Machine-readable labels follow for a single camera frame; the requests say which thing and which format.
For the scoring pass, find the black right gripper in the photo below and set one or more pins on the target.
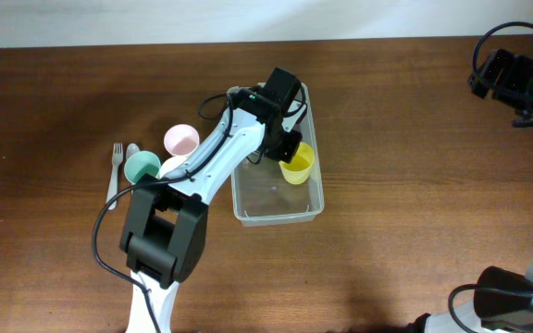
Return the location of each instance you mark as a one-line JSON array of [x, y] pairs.
[[516, 68]]

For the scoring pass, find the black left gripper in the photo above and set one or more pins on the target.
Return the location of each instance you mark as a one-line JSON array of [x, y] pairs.
[[288, 146]]

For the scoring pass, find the yellow plastic cup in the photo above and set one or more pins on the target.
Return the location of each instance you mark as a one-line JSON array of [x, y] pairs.
[[299, 168]]

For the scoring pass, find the pink plastic cup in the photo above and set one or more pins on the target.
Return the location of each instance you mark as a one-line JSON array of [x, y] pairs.
[[181, 140]]

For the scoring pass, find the white plastic cup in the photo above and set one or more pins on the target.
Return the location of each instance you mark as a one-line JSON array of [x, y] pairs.
[[171, 164]]

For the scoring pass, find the green plastic cup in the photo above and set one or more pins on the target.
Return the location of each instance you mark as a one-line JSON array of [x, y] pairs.
[[140, 164]]

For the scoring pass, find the white plastic fork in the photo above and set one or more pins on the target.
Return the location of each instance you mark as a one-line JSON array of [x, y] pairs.
[[117, 160]]

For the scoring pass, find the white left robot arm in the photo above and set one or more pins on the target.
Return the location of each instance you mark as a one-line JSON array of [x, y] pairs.
[[165, 230]]

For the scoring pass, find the clear plastic container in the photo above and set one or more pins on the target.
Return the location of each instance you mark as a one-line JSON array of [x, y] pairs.
[[261, 195]]

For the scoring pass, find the white plastic spoon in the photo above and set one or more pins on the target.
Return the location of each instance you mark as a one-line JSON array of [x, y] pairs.
[[132, 149]]

